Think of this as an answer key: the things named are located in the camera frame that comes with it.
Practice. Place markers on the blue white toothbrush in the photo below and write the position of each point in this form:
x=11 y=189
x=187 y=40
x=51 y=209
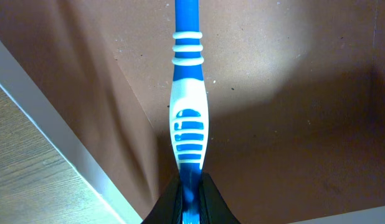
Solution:
x=188 y=109

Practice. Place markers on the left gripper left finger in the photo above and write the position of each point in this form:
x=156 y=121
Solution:
x=168 y=208

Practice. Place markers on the white cardboard box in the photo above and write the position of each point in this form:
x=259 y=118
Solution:
x=296 y=93

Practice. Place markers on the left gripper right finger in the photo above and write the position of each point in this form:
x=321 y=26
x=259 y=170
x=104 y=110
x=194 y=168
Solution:
x=213 y=208

